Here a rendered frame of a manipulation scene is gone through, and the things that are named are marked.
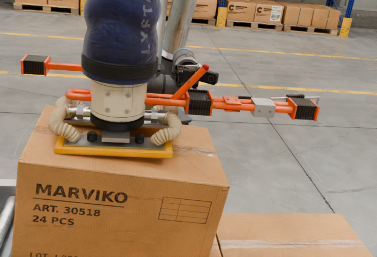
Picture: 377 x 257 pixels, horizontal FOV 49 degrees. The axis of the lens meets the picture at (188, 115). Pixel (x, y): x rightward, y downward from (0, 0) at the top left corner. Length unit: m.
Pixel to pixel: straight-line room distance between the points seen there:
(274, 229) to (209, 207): 0.56
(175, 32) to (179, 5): 0.14
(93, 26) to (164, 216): 0.59
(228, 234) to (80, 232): 0.64
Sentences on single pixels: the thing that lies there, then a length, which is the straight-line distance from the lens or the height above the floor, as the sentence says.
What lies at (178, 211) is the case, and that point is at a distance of 1.26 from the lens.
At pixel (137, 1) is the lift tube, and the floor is 1.43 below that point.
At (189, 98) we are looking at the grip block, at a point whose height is 1.14.
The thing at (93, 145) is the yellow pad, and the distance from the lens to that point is 1.22.
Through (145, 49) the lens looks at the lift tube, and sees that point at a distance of 1.16.
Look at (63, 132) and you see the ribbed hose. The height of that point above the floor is 1.05.
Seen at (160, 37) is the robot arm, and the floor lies 1.21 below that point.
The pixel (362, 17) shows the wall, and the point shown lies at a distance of 11.08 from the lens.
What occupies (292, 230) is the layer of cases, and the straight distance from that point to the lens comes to 1.80.
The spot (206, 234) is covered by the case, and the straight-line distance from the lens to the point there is 1.33.
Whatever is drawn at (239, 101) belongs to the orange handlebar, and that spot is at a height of 1.14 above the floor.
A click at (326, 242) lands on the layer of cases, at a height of 0.54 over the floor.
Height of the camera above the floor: 1.60
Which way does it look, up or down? 23 degrees down
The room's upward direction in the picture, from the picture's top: 6 degrees clockwise
